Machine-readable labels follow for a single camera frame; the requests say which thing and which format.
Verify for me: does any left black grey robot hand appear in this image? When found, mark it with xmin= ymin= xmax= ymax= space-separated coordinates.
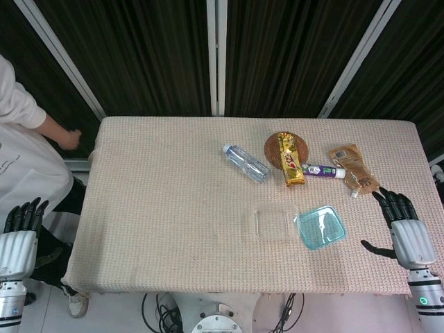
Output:
xmin=0 ymin=197 xmax=49 ymax=280

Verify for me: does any right black grey robot hand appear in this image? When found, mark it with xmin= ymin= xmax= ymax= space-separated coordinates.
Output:
xmin=360 ymin=187 xmax=437 ymax=271

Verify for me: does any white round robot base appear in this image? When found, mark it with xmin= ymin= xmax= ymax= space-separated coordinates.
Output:
xmin=190 ymin=301 xmax=256 ymax=333

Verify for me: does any clear plastic water bottle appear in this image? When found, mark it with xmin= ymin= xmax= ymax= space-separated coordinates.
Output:
xmin=222 ymin=144 xmax=271 ymax=184

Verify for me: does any white slanted frame post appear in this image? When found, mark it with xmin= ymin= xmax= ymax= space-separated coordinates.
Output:
xmin=317 ymin=0 xmax=403 ymax=121
xmin=13 ymin=0 xmax=107 ymax=121

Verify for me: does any bystander bare hand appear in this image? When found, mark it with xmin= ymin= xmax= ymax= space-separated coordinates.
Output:
xmin=62 ymin=128 xmax=83 ymax=151

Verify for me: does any round brown woven coaster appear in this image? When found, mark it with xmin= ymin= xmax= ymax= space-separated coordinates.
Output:
xmin=264 ymin=131 xmax=309 ymax=170

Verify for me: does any person in white coat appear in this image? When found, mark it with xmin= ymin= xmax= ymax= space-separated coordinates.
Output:
xmin=0 ymin=54 xmax=90 ymax=318

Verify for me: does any pink waffle-weave tablecloth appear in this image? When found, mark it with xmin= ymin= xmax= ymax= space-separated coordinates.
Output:
xmin=61 ymin=116 xmax=431 ymax=298

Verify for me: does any white upright frame post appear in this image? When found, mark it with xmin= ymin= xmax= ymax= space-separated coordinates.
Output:
xmin=206 ymin=0 xmax=228 ymax=117

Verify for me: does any blue-rimmed clear plastic lid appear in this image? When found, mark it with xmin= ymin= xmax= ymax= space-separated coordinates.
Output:
xmin=298 ymin=205 xmax=348 ymax=251

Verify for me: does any black cable bundle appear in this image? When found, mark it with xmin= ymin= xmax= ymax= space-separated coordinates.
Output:
xmin=142 ymin=293 xmax=196 ymax=333
xmin=277 ymin=293 xmax=307 ymax=333

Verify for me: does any black pleated curtain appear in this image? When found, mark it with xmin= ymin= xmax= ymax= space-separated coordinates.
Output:
xmin=0 ymin=0 xmax=444 ymax=164

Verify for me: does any purple white toothpaste tube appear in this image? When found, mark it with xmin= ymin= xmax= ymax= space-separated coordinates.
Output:
xmin=300 ymin=163 xmax=347 ymax=180

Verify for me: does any gold wrapped snack bar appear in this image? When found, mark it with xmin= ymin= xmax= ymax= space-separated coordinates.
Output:
xmin=277 ymin=133 xmax=307 ymax=189

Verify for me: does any clear plastic food container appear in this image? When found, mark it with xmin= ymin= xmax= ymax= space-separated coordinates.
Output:
xmin=250 ymin=204 xmax=300 ymax=242

